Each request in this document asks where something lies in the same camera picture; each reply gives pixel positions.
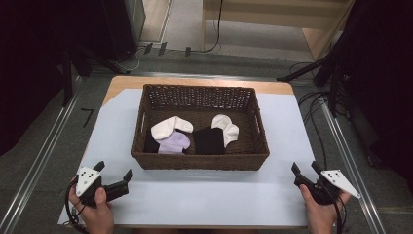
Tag person's left hand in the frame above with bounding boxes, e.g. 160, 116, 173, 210
68, 186, 116, 234

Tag lilac sock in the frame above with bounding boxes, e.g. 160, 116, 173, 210
157, 131, 192, 155

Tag black curtain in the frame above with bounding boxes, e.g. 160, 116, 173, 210
0, 0, 77, 158
340, 0, 413, 193

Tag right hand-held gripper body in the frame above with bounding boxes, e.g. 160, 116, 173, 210
293, 169, 361, 206

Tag white floor cable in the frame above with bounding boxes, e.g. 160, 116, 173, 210
114, 46, 146, 73

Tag dark cabinet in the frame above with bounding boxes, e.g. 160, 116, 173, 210
72, 0, 146, 63

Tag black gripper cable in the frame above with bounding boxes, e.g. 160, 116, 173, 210
64, 176, 90, 234
325, 184, 348, 234

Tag metal floor rail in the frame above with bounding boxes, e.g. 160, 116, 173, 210
0, 76, 84, 234
319, 96, 388, 234

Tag light wooden shelf frame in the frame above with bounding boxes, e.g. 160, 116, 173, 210
201, 0, 357, 61

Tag person's right hand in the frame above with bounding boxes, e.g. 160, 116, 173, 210
299, 183, 352, 234

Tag brown wicker basket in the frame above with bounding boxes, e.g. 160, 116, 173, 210
131, 83, 271, 172

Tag black metal stand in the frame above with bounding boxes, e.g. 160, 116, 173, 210
276, 48, 347, 118

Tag black hanging cable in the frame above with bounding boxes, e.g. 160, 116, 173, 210
201, 0, 225, 54

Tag white table mat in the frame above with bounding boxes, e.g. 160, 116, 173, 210
57, 88, 321, 228

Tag black sock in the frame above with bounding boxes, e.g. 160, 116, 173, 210
193, 126, 226, 156
143, 129, 161, 154

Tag wooden table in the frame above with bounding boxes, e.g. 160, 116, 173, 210
57, 75, 321, 229

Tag black floor cables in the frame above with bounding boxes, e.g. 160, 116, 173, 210
287, 60, 329, 171

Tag white sock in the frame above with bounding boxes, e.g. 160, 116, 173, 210
150, 115, 195, 141
210, 113, 241, 149

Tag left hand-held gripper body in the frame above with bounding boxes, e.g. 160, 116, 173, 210
75, 166, 130, 208

